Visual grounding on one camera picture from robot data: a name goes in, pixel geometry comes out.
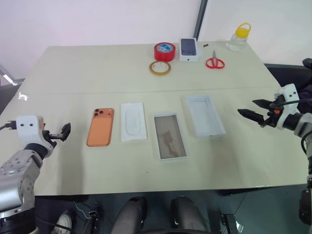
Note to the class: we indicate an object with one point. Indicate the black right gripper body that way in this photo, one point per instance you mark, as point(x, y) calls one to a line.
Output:
point(273, 117)

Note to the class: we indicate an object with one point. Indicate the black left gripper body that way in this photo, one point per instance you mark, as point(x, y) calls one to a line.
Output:
point(54, 136)

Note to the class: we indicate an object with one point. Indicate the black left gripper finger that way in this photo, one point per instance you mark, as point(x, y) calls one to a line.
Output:
point(67, 128)
point(64, 137)

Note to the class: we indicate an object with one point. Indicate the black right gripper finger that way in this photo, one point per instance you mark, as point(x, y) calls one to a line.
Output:
point(253, 115)
point(263, 104)

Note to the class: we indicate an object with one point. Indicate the orange smartphone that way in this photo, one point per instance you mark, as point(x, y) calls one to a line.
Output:
point(100, 131)

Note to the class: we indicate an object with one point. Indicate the white box lid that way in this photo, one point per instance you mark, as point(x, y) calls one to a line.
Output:
point(204, 117)

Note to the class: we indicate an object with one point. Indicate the white plastic tray insert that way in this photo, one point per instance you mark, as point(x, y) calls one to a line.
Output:
point(134, 122)

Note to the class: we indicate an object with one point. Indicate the box with brown card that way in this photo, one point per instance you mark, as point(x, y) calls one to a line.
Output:
point(170, 136)

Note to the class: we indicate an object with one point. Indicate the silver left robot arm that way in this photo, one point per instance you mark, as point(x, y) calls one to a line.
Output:
point(14, 168)

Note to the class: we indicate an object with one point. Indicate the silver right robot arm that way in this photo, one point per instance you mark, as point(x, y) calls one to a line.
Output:
point(303, 122)

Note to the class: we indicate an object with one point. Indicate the white box with blue phone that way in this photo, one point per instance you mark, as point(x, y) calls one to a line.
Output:
point(188, 47)

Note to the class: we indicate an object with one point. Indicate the dark cloth bundle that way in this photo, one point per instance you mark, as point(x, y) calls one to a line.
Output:
point(306, 97)

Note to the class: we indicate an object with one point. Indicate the clear jar with yellow lid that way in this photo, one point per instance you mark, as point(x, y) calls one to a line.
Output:
point(236, 42)

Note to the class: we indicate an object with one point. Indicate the white shoe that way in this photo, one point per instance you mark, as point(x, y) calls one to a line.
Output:
point(64, 220)

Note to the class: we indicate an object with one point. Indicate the dark grey rounded shape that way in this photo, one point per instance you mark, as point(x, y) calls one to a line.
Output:
point(187, 214)
point(129, 217)

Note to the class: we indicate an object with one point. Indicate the clear yellowish tape roll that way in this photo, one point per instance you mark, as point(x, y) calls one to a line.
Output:
point(150, 68)

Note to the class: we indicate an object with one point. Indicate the red tape roll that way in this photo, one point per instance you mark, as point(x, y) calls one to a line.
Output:
point(164, 56)

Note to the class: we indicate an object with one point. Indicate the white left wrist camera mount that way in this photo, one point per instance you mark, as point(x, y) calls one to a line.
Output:
point(28, 129)

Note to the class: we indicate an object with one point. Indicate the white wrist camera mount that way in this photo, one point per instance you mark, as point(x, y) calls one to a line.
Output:
point(290, 93)
point(28, 129)

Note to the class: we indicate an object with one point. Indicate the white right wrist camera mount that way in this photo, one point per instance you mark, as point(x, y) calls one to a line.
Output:
point(290, 93)

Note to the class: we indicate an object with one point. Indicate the grey metal frame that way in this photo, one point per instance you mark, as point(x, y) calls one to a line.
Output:
point(9, 79)

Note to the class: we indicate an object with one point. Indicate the dark vertical post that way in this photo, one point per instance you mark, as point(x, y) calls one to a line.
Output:
point(201, 19)

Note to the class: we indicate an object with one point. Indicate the black table leg frame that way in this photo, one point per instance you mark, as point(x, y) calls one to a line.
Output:
point(231, 223)

